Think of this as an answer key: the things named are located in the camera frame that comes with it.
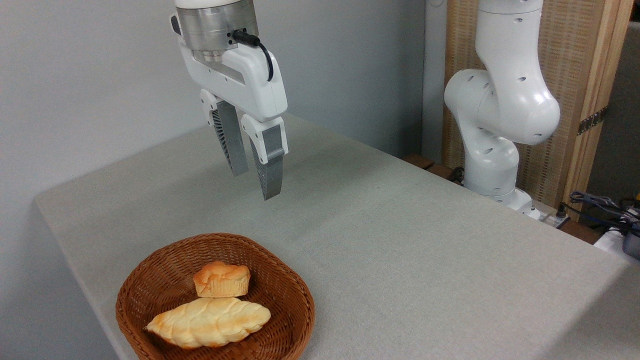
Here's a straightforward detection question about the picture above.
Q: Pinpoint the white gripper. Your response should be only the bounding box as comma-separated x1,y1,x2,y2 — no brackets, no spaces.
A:
177,38,290,201

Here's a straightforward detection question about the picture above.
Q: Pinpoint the small square bread roll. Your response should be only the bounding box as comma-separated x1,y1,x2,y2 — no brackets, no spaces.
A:
193,260,251,299

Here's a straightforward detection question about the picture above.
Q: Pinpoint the long braided bread loaf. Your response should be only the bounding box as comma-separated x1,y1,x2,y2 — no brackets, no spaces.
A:
145,297,272,349

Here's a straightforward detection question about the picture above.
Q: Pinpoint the brown wicker basket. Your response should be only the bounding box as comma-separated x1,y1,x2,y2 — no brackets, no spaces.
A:
115,233,316,360

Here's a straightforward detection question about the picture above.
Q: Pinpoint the grey box device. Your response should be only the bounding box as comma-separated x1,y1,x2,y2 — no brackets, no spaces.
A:
622,224,640,261

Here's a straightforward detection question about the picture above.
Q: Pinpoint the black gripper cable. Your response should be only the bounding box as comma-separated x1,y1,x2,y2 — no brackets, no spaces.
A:
231,30,275,82

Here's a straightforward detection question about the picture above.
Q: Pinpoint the bundle of dark cables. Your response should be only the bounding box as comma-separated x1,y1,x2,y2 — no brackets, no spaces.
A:
569,190,640,227

